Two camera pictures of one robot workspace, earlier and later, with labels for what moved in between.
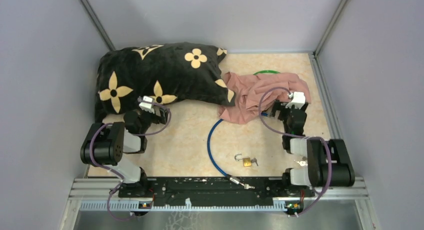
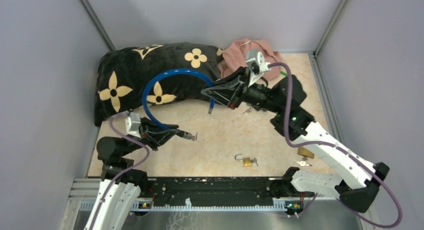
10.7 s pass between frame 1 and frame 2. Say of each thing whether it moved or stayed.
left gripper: moved
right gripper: moved
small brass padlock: stayed
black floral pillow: stayed
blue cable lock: moved
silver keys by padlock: stayed
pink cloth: moved
